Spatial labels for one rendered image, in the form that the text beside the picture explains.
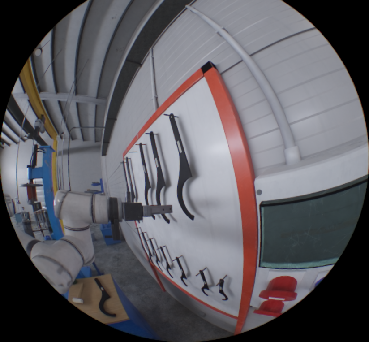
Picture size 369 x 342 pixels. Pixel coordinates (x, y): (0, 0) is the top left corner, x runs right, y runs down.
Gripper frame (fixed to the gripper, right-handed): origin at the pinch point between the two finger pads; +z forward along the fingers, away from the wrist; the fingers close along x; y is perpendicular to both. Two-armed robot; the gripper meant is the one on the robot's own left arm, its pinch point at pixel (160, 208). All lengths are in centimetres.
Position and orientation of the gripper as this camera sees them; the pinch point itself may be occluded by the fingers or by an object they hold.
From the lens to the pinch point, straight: 42.1
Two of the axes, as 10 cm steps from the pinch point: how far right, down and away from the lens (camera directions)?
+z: 8.0, 1.4, 5.8
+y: -0.9, -9.3, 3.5
